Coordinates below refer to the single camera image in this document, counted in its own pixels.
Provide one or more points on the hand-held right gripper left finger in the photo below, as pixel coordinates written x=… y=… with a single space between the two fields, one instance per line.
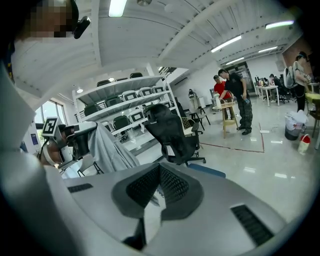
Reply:
x=136 y=190

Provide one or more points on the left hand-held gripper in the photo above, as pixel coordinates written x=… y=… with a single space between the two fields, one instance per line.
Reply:
x=62 y=147

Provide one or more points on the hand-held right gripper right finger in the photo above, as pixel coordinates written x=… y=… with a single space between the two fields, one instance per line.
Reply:
x=178 y=190

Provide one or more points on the grey clothing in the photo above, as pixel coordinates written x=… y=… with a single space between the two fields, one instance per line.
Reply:
x=107 y=150

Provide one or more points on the black mesh office chair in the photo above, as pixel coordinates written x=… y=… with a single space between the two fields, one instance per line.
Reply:
x=175 y=135

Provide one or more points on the person's left forearm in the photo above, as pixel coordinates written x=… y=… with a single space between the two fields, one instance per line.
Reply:
x=50 y=156

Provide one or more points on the white folding chair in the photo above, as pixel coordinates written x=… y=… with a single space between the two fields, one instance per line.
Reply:
x=87 y=165

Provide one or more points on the blue chair seat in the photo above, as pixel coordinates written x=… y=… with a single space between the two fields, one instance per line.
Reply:
x=207 y=170

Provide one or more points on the row of black chair parts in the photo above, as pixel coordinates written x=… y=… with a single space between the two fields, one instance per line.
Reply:
x=130 y=110

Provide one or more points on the beige lattice chair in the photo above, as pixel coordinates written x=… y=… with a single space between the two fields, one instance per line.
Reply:
x=188 y=126

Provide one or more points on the black side chair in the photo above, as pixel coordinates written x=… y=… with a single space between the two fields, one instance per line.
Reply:
x=198 y=116

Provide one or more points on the yellow chair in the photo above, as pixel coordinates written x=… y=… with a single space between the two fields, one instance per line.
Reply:
x=313 y=98

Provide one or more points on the window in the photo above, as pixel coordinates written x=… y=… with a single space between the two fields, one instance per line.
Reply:
x=48 y=111

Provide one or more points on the blue poster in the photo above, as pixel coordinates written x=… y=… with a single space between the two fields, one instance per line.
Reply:
x=34 y=139

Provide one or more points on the white metal shelving rack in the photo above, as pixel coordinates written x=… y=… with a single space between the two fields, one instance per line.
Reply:
x=117 y=87

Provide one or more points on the wooden stool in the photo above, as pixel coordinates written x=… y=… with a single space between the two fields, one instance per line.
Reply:
x=230 y=117

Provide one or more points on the white appliance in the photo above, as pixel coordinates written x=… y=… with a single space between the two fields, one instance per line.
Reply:
x=196 y=98

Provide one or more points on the black trash bin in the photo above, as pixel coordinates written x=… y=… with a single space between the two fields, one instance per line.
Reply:
x=293 y=130

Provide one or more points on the white desk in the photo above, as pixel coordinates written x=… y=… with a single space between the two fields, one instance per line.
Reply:
x=267 y=88

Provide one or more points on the long ceiling light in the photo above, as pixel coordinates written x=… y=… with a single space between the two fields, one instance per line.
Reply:
x=226 y=43
x=267 y=49
x=279 y=24
x=117 y=8
x=235 y=61

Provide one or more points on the black head-worn camera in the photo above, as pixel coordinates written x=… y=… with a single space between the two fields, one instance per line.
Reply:
x=82 y=27

